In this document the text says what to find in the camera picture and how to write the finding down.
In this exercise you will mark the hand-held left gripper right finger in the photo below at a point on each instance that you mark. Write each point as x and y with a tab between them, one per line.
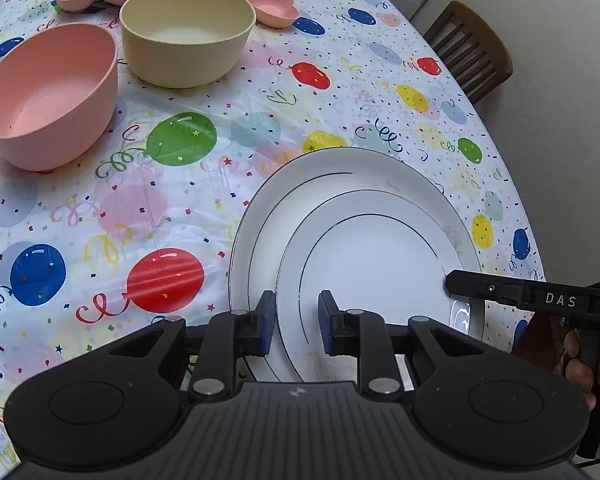
326	321

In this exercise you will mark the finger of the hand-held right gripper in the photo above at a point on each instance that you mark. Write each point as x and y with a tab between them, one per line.
485	290

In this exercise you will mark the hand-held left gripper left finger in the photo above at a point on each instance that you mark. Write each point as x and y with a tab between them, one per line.
266	321

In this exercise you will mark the small white plate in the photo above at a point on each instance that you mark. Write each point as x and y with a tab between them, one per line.
380	260

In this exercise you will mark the large white plate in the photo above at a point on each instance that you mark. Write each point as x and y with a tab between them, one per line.
280	200

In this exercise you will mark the cream bowl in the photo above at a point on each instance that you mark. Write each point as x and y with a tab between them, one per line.
185	45

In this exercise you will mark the pink bowl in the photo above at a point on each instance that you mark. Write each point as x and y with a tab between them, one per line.
45	100

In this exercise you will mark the pink heart-shaped dish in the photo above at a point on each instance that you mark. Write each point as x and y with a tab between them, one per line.
275	7

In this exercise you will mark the person's right hand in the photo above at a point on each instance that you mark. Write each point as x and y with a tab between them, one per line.
577	372

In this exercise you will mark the balloon print tablecloth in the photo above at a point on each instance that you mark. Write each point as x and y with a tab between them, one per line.
180	200

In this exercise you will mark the wooden slat-back chair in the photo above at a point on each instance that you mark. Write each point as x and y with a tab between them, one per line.
472	45

